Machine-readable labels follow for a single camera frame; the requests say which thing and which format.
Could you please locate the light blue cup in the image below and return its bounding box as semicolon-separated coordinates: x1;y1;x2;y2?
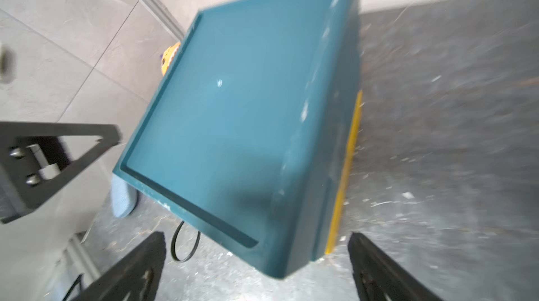
110;174;138;218

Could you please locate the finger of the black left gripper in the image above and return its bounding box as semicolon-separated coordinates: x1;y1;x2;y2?
1;121;121;223

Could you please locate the teal and yellow drawer box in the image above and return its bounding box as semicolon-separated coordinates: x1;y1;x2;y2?
114;0;361;279

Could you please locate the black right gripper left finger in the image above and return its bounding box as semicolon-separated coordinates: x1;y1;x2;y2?
75;232;166;300

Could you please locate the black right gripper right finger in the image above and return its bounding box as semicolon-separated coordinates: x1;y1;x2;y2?
348;232;441;301

